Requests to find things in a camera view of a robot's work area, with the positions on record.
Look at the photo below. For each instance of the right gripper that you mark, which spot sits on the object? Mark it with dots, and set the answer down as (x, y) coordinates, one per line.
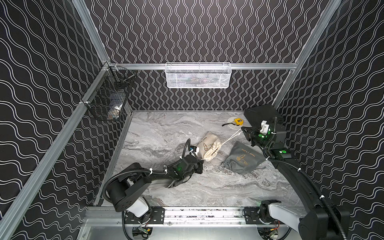
(250, 134)

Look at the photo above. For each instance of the yellow tape measure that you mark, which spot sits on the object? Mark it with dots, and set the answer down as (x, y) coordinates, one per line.
(238, 121)

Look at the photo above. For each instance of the black hard case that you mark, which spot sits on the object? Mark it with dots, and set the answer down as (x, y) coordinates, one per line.
(257, 114)

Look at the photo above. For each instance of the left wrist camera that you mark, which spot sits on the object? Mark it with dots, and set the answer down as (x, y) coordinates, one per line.
(194, 150)

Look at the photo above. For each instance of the dark grey hair dryer bag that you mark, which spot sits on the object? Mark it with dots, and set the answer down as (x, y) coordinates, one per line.
(243, 159)

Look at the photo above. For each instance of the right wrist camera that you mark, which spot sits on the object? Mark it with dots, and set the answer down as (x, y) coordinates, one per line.
(265, 128)

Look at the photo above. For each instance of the black wire wall basket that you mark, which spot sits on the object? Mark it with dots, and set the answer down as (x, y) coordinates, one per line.
(113, 85)

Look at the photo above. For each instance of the item in black basket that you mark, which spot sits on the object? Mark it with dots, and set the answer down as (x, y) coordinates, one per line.
(114, 111)

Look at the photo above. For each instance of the white mesh wall basket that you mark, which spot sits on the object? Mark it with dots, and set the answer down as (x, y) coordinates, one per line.
(198, 75)

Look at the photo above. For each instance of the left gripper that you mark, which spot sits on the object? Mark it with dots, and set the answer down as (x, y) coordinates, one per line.
(197, 165)

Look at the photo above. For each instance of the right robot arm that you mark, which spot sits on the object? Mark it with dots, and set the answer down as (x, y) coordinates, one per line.
(320, 219)

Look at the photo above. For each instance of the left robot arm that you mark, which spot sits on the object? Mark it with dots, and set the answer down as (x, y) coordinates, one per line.
(113, 190)

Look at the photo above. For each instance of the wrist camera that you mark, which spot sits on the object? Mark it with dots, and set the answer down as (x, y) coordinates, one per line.
(265, 128)
(194, 150)

